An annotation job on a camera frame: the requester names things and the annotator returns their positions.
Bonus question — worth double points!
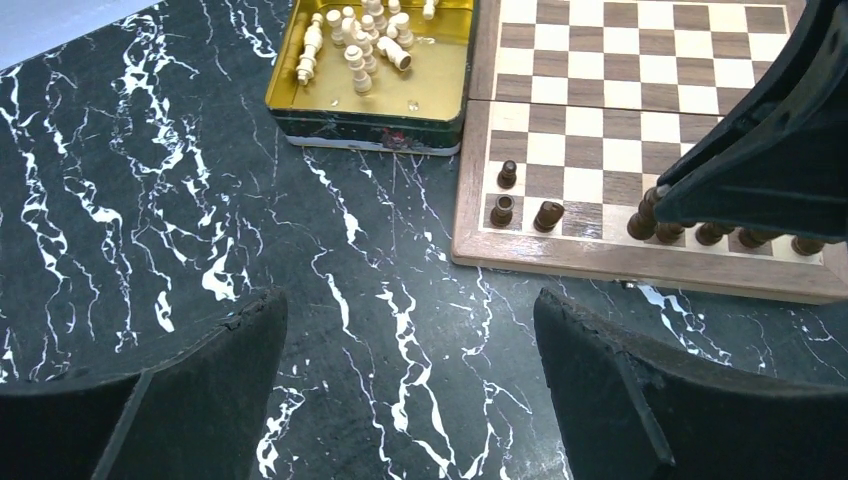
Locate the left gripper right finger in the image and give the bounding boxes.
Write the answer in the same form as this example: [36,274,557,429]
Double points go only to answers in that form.
[533,289,847,479]

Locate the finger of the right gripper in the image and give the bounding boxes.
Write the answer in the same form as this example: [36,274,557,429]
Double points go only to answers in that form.
[655,1,847,242]

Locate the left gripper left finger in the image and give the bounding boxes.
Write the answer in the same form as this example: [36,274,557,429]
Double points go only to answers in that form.
[1,288,288,479]

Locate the dark chess piece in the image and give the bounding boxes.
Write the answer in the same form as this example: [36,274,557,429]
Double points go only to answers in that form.
[489,195,515,228]
[533,200,565,233]
[791,236,826,256]
[497,160,517,189]
[737,227,782,249]
[655,223,686,244]
[695,222,735,246]

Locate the dark chess piece eleventh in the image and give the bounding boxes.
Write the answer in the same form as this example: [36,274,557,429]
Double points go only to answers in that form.
[627,186,675,244]

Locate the wooden chess board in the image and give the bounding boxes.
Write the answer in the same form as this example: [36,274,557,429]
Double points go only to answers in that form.
[451,1,847,304]

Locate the gold tray light pieces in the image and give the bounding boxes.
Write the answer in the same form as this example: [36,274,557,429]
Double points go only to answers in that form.
[265,1,480,156]

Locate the pile of light pieces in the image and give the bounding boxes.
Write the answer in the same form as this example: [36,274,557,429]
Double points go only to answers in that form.
[280,1,467,108]

